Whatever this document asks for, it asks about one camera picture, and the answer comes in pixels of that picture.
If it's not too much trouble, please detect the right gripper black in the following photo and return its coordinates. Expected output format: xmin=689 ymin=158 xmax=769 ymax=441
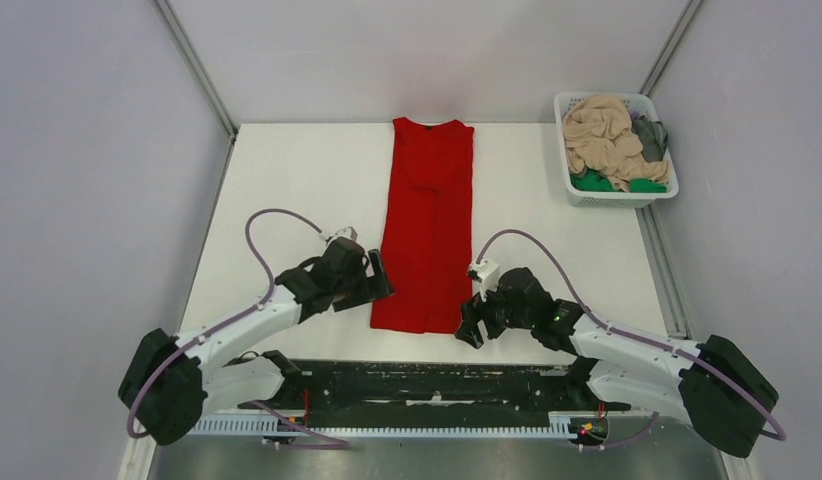
xmin=455 ymin=277 xmax=534 ymax=349

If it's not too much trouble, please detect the red t shirt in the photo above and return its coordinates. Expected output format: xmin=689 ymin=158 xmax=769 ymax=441
xmin=370 ymin=117 xmax=475 ymax=335

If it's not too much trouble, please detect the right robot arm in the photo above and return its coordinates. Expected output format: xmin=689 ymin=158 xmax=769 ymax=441
xmin=455 ymin=260 xmax=780 ymax=458

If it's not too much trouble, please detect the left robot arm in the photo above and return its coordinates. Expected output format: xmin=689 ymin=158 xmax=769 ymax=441
xmin=118 ymin=236 xmax=395 ymax=446

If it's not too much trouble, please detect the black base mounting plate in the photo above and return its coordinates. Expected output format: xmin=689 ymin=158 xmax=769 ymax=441
xmin=263 ymin=359 xmax=602 ymax=428

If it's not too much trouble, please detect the green t shirt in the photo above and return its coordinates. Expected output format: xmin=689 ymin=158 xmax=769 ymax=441
xmin=569 ymin=169 xmax=667 ymax=194

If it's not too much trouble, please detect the beige t shirt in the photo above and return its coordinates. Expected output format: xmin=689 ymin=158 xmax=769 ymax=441
xmin=562 ymin=94 xmax=670 ymax=190

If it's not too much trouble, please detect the grey t shirt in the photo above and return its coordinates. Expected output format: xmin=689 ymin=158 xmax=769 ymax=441
xmin=632 ymin=115 xmax=669 ymax=163

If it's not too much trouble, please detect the white plastic laundry basket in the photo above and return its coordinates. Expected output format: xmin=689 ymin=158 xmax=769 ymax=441
xmin=553 ymin=91 xmax=680 ymax=209

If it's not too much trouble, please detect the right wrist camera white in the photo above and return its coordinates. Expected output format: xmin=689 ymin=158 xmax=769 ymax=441
xmin=467 ymin=259 xmax=500 ymax=302

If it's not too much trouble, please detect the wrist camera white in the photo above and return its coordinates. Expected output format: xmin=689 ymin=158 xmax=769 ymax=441
xmin=324 ymin=226 xmax=358 ymax=244
xmin=467 ymin=259 xmax=500 ymax=302

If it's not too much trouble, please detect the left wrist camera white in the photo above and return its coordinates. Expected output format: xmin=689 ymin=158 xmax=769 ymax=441
xmin=324 ymin=226 xmax=358 ymax=244

